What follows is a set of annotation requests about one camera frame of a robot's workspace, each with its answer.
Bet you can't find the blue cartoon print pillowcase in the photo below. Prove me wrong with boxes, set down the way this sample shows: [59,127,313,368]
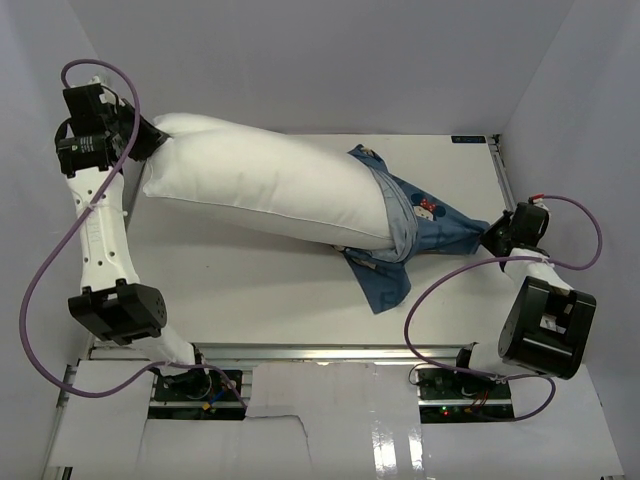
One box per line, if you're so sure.
[337,145,490,314]

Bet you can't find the white pillow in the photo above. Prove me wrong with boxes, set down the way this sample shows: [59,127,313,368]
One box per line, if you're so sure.
[143,113,393,250]

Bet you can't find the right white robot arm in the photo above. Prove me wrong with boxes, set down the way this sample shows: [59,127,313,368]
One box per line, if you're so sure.
[451,195,596,399]

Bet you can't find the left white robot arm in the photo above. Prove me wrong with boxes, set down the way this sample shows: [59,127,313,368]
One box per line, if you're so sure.
[54,83,212,399]

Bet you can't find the aluminium table frame rail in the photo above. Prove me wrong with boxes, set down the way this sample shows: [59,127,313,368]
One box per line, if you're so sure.
[489,133,571,361]

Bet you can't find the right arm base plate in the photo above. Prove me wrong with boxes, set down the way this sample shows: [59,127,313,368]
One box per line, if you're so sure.
[408,363,515,424]

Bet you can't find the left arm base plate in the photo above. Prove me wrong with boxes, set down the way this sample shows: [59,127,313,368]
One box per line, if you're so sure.
[147,370,245,421]

